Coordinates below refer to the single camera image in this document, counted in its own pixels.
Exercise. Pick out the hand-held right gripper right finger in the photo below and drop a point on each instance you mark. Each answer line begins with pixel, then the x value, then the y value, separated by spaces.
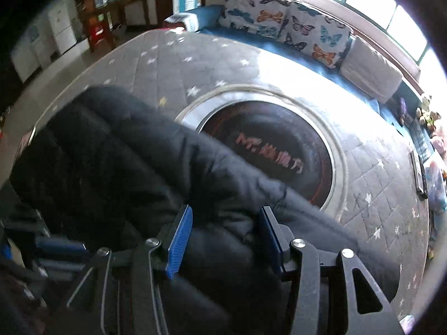
pixel 270 237

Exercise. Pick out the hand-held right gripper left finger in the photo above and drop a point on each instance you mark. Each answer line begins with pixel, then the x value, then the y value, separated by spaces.
pixel 180 237

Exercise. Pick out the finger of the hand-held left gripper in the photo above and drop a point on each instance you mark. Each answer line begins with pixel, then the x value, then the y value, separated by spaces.
pixel 59 264
pixel 61 244

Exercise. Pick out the black puffer jacket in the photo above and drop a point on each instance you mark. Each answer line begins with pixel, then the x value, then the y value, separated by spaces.
pixel 122 164

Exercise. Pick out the round dark glass heater plate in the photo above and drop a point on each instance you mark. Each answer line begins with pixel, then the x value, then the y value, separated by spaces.
pixel 279 132

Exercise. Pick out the grey star quilted table cover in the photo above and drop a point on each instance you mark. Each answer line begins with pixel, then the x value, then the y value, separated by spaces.
pixel 370 188

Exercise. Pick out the black remote control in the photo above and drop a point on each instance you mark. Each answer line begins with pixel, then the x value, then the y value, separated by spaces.
pixel 419 174

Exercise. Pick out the purple plush toy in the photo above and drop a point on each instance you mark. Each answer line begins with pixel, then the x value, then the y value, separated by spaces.
pixel 402 108

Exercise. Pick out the blue sofa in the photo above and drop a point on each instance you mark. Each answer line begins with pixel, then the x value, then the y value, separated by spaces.
pixel 279 50

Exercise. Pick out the pink plush toy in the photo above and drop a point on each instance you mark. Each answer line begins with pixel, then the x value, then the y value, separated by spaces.
pixel 438 143

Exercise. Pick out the grey cushion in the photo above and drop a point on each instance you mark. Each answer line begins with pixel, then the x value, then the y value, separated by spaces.
pixel 372 69

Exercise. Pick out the brown plush toy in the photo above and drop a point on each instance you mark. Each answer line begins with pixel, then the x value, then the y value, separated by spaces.
pixel 429 117

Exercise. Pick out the white cabinet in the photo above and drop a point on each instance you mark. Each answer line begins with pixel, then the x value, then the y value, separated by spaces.
pixel 52 31

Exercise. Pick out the yellow-green plush toy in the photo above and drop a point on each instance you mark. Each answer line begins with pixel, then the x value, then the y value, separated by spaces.
pixel 426 102

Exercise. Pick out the butterfly print pillow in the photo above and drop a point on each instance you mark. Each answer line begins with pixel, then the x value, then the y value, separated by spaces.
pixel 256 12
pixel 317 36

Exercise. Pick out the red plastic stool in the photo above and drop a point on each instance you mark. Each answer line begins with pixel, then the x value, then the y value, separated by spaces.
pixel 99 33

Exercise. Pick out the striped folded cloth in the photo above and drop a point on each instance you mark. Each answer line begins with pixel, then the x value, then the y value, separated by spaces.
pixel 181 20

